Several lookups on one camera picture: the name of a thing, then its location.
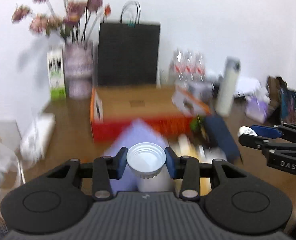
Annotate purple textured vase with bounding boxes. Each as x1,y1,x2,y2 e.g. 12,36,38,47
63,42,94,100

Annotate red orange cardboard box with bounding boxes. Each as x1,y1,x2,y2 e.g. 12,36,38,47
90,86,211,142

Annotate yellow white plush dog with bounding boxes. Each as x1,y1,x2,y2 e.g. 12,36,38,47
175,134,227,196

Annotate green white milk carton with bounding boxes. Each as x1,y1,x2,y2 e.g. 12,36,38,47
47,46,66,100

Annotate water bottle right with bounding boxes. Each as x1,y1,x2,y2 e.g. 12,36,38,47
195,53,205,81

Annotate small lavender tin box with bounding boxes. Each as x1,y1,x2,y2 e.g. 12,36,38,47
188,81,214,101

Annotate white ribbed jar lid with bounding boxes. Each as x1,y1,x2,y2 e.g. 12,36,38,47
126,142,166,179

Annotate water bottle middle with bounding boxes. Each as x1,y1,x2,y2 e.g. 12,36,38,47
185,50,198,82

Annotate white power strip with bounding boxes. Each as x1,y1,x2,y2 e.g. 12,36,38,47
19,113,56,163

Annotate plastic bag of items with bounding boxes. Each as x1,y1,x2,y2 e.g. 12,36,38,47
0,121,25,199

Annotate navy zippered case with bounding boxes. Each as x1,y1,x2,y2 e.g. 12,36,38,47
203,115,241,163

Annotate purple tissue pack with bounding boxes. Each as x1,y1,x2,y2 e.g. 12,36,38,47
245,94,270,124

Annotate white round puck device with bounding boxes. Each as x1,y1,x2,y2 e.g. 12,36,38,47
237,126,257,138

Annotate white paper stack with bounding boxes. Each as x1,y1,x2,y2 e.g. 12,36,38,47
234,77,261,98

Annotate black paper shopping bag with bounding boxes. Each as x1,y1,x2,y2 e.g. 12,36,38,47
96,1,160,87

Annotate dried pink flower bouquet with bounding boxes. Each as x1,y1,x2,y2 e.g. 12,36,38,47
11,0,111,43

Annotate water bottle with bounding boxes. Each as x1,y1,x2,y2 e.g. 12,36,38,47
185,50,198,82
168,49,187,87
195,53,205,81

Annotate white thermos bottle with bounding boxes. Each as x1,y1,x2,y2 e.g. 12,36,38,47
215,57,241,117

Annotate water bottle left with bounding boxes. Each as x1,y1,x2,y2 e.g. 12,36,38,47
168,49,187,87

